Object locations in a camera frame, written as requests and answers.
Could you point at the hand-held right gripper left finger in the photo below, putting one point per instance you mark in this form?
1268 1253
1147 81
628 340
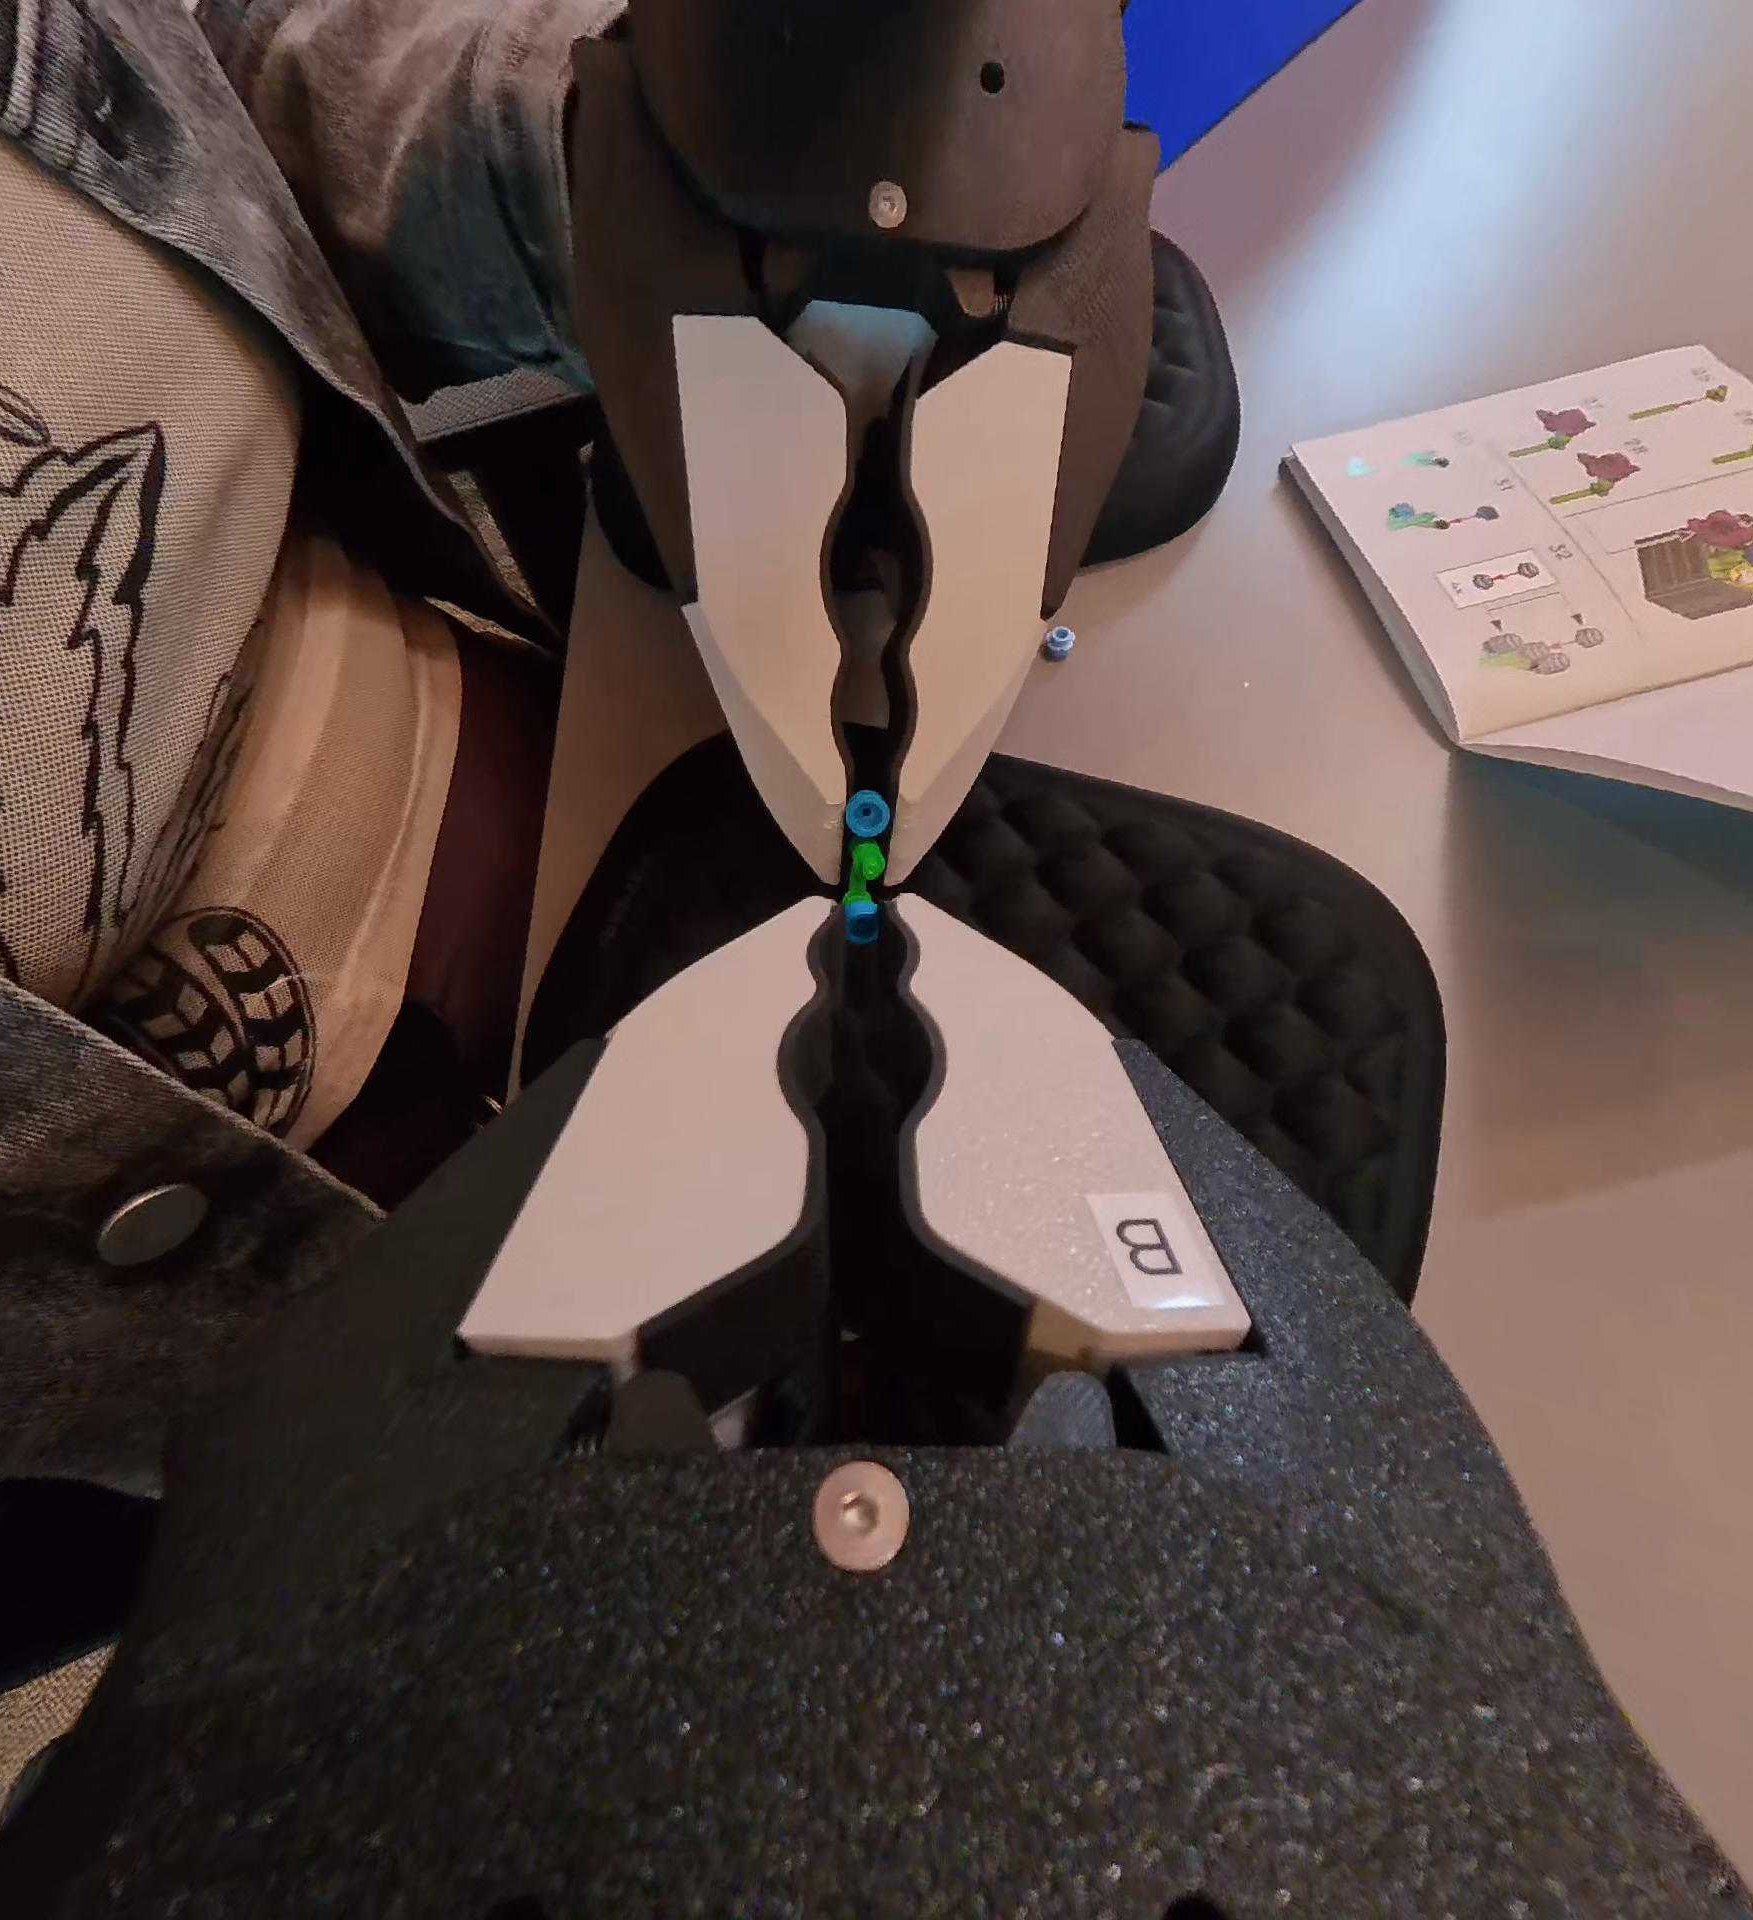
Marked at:
665 1186

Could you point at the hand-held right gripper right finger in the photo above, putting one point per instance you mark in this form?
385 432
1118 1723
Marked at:
1057 1156

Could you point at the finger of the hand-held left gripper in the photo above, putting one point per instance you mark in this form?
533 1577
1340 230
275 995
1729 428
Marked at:
988 525
756 525

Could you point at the green lego stem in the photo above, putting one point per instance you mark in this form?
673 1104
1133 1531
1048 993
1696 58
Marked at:
864 861

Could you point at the person's left forearm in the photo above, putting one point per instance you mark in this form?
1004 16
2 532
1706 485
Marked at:
425 196

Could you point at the lego instruction booklet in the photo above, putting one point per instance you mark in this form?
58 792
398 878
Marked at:
1566 598

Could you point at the black padded wrist rest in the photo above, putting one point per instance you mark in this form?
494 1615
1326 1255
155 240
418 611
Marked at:
1190 975
1190 404

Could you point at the large blue plastic bin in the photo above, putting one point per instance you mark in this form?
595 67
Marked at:
1235 62

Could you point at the floral print shirt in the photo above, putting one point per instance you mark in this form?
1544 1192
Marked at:
66 525

